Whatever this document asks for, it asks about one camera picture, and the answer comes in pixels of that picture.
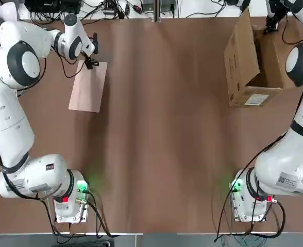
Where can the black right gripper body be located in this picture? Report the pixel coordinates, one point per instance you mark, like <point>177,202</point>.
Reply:
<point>276,15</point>

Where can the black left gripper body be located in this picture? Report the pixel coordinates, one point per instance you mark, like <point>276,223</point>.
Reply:
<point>88,63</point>

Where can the pink clipboard with paper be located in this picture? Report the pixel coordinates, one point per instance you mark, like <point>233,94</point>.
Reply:
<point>88,87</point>

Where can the brown cardboard box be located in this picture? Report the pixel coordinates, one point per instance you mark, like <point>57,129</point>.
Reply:
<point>240,59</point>

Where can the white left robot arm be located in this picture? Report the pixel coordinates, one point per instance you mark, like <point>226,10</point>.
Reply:
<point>9,110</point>

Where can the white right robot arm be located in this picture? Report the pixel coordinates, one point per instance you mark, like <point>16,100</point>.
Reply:
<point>277,167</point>

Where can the black usb hub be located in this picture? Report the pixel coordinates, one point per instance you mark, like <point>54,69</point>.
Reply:
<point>109,11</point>

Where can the black computer monitor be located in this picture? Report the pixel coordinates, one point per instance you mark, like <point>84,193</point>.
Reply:
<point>51,5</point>

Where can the white desk lamp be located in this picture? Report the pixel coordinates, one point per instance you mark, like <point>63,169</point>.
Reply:
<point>0,10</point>

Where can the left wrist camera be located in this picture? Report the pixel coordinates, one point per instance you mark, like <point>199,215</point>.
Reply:
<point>96,42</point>

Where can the aluminium frame post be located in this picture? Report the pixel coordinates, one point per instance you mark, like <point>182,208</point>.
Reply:
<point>156,10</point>

